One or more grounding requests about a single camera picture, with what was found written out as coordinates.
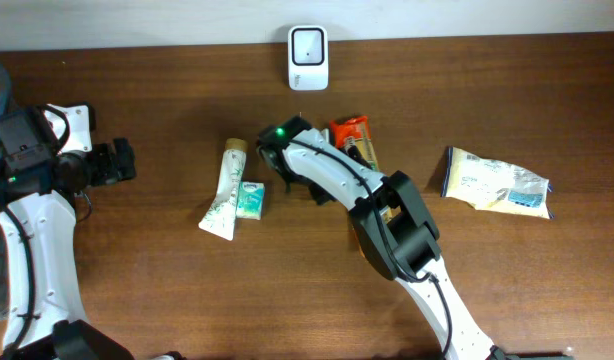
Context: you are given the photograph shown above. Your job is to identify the cream snack bag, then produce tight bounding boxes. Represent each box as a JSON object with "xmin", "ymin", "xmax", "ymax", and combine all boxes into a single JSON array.
[{"xmin": 441, "ymin": 147, "xmax": 554, "ymax": 219}]

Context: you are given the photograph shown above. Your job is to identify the small teal tissue pack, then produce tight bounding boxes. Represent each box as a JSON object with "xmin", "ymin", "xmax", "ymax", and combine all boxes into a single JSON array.
[{"xmin": 236, "ymin": 181, "xmax": 265, "ymax": 220}]

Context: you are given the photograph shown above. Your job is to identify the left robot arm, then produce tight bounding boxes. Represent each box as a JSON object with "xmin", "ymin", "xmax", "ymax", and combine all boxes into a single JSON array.
[{"xmin": 0, "ymin": 103, "xmax": 136, "ymax": 360}]

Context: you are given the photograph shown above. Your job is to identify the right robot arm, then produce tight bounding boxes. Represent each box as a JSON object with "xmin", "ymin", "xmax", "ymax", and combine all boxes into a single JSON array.
[{"xmin": 257, "ymin": 116, "xmax": 511, "ymax": 359}]

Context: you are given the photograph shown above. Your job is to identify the white tube gold cap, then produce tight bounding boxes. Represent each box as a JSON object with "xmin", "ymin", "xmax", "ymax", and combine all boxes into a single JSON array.
[{"xmin": 198, "ymin": 138, "xmax": 248, "ymax": 241}]

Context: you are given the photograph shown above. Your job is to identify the white barcode scanner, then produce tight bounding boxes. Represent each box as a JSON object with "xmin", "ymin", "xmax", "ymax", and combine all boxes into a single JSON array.
[{"xmin": 287, "ymin": 25, "xmax": 329, "ymax": 91}]

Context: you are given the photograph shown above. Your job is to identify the black cable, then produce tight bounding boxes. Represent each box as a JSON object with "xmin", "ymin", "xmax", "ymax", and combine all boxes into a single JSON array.
[
  {"xmin": 0, "ymin": 104, "xmax": 93, "ymax": 360},
  {"xmin": 286, "ymin": 138, "xmax": 454, "ymax": 360}
]

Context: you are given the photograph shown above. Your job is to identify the right black cable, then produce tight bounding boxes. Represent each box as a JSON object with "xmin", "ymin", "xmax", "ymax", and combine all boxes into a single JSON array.
[{"xmin": 286, "ymin": 138, "xmax": 454, "ymax": 360}]

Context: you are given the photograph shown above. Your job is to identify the left black cable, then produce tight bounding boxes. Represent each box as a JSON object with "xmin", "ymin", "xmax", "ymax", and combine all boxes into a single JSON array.
[{"xmin": 0, "ymin": 104, "xmax": 93, "ymax": 360}]

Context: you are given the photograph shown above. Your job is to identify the spaghetti pack orange ends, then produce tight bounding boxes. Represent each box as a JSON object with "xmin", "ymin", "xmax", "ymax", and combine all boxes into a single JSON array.
[{"xmin": 329, "ymin": 114, "xmax": 396, "ymax": 251}]

